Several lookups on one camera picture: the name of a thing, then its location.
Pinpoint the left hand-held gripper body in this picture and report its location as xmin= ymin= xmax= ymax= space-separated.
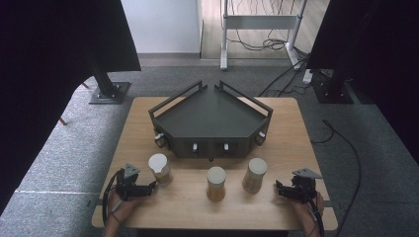
xmin=115 ymin=163 xmax=146 ymax=201

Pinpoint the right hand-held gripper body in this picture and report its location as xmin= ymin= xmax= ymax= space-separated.
xmin=291 ymin=167 xmax=323 ymax=204

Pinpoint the white-lidded spice jar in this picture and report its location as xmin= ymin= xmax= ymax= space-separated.
xmin=241 ymin=157 xmax=269 ymax=195
xmin=147 ymin=152 xmax=174 ymax=188
xmin=206 ymin=166 xmax=227 ymax=202

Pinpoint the black corner shelf rack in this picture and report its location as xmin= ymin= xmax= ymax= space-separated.
xmin=147 ymin=79 xmax=274 ymax=163

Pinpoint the person's left hand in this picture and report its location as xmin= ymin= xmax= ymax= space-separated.
xmin=107 ymin=192 xmax=144 ymax=225

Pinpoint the black metal stand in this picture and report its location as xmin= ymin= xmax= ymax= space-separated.
xmin=310 ymin=68 xmax=356 ymax=106
xmin=88 ymin=55 xmax=132 ymax=106

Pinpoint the white power strip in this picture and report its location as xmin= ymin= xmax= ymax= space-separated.
xmin=301 ymin=68 xmax=314 ymax=85

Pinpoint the black curtain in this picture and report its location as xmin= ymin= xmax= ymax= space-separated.
xmin=305 ymin=0 xmax=419 ymax=166
xmin=0 ymin=0 xmax=142 ymax=215

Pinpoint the right hand-held gripper cable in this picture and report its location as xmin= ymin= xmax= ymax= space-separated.
xmin=307 ymin=197 xmax=326 ymax=237

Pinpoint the long black floor cable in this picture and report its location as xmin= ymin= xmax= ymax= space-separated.
xmin=310 ymin=118 xmax=363 ymax=237

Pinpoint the bundle of black cables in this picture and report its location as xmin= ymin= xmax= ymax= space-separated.
xmin=226 ymin=0 xmax=312 ymax=99

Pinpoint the white metal stand frame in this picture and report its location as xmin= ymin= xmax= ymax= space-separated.
xmin=219 ymin=0 xmax=309 ymax=71

